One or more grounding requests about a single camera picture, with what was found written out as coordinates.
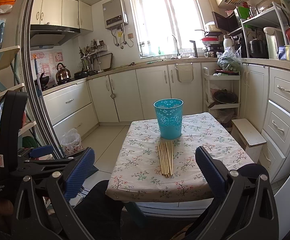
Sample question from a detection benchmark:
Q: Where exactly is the copper kettle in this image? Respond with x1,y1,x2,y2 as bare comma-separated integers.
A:
56,63,71,85

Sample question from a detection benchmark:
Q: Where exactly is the white thermos pot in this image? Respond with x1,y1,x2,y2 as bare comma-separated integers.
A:
263,27,285,59

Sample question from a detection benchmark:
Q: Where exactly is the floral plastic bag bin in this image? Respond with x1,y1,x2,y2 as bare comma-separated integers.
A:
60,128,84,155

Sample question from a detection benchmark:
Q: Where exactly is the white hanging door bin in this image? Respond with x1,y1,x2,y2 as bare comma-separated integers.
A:
175,63,194,82

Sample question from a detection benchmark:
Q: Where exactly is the black wok pan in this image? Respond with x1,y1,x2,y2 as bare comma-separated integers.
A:
39,73,49,91

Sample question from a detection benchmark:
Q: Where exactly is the turquoise perforated plastic basket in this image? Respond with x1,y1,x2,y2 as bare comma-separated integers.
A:
154,99,184,140

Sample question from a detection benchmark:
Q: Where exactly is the green vegetables plastic bag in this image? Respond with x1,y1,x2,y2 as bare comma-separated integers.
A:
217,47,242,73

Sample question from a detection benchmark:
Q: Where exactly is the range hood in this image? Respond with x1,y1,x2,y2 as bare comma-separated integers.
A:
30,24,81,50

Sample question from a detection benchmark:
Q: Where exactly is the floral white tablecloth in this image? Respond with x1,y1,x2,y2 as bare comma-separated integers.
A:
106,112,252,203

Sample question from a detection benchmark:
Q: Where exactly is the black microwave oven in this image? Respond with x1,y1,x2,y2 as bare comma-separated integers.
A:
212,11,239,33

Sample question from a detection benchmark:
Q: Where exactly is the white rolling storage cart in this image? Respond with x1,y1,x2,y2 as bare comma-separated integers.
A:
202,67,241,116

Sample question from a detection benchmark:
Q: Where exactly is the wall gas water heater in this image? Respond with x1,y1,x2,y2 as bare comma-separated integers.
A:
102,0,128,30

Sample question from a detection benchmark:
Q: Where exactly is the small white step stool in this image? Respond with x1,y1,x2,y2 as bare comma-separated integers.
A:
231,119,266,163

